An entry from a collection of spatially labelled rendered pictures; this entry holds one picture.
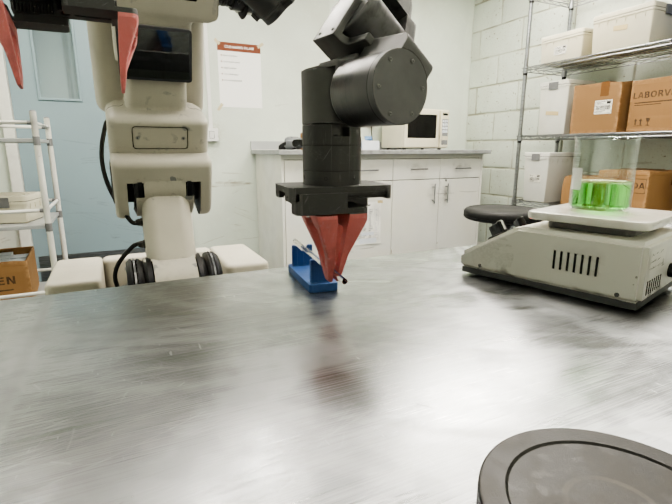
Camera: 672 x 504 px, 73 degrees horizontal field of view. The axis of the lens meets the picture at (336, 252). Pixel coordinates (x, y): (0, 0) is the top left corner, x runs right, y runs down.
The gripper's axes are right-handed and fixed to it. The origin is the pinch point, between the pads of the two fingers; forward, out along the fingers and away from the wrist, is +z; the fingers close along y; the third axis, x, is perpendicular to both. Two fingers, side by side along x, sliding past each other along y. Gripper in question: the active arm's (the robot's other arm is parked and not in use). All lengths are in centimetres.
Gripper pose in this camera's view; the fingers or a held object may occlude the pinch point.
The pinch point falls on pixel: (332, 272)
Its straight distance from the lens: 46.9
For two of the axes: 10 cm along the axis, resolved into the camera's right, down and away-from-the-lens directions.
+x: -3.3, -2.2, 9.2
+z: 0.0, 9.7, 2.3
